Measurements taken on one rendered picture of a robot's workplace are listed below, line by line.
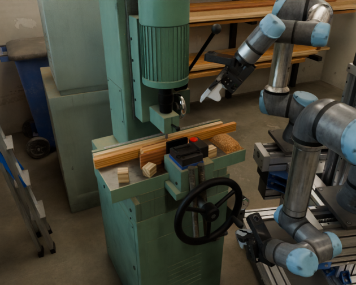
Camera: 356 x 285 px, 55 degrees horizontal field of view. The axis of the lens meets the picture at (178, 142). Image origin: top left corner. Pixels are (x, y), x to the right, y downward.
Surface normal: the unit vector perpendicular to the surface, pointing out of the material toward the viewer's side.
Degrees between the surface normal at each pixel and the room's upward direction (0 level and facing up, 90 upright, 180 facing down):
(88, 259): 0
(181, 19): 90
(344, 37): 90
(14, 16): 90
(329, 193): 0
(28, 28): 90
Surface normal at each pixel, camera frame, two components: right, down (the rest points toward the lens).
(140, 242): 0.47, 0.44
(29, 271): 0.00, -0.87
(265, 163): 0.15, 0.49
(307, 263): 0.38, -0.03
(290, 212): -0.65, 0.39
